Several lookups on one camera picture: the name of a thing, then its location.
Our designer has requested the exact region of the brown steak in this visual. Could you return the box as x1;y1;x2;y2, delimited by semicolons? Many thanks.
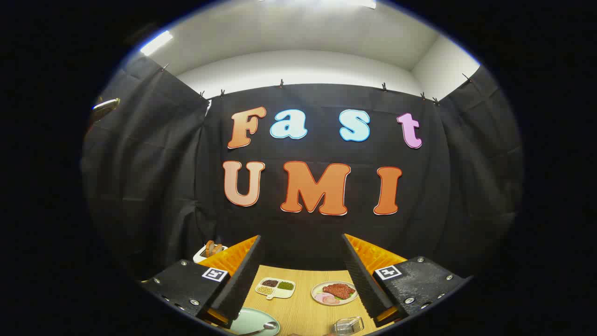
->
322;283;356;300

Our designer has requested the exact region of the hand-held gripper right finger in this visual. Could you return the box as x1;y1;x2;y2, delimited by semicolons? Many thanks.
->
342;233;472;327

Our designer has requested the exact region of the white divided dish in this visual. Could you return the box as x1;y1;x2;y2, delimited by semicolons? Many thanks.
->
255;278;296;300

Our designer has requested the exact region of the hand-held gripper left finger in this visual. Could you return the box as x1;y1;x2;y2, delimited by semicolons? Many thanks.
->
140;235;263;329

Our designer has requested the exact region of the light green round plate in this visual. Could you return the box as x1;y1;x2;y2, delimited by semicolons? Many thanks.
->
229;307;281;336

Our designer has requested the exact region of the metal wire rack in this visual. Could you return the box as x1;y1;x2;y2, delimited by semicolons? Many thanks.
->
333;316;365;336

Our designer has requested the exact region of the white toaster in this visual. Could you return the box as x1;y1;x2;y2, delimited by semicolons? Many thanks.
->
193;240;229;263

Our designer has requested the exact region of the metal spoon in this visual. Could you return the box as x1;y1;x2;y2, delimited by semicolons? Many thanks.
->
238;321;278;336

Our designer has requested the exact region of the ceiling light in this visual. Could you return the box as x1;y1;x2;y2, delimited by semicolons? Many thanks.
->
261;0;376;10
140;30;173;56

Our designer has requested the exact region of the white oval plate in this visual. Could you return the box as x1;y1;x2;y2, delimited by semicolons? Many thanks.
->
311;281;359;306

